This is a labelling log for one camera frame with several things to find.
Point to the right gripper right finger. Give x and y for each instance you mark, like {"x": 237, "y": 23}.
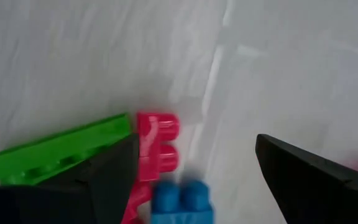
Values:
{"x": 315, "y": 199}

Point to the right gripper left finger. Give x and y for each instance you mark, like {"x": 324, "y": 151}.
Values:
{"x": 73, "y": 202}

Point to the long green building block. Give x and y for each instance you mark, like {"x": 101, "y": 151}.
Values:
{"x": 57, "y": 152}

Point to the red toy building block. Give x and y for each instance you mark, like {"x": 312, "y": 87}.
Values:
{"x": 154, "y": 137}

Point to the blue toy building block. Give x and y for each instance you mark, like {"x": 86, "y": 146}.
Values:
{"x": 179, "y": 202}

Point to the white textured table mat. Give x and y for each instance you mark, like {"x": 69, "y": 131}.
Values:
{"x": 104, "y": 62}

